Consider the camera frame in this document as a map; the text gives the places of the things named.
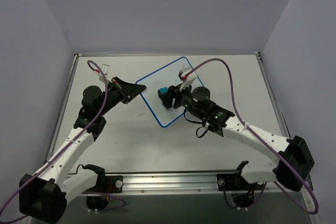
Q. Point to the aluminium table edge frame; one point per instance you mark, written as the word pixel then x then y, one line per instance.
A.
pixel 236 82

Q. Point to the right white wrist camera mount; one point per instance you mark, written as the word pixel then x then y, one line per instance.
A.
pixel 187 76

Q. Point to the blue bone-shaped eraser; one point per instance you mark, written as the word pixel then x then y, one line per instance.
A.
pixel 163 90

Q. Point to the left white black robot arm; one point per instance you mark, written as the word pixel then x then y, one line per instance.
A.
pixel 46 194

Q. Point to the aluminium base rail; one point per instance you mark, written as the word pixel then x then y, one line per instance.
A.
pixel 174 183

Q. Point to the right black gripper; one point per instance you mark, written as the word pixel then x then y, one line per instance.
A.
pixel 170 97

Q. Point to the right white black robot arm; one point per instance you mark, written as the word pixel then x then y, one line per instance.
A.
pixel 290 161

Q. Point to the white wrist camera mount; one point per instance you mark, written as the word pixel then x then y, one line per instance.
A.
pixel 187 76
pixel 103 74

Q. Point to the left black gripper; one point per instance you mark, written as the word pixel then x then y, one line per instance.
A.
pixel 121 90

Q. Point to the blue framed whiteboard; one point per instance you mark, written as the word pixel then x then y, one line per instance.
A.
pixel 161 86

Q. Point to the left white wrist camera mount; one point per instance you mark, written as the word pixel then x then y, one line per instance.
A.
pixel 103 74

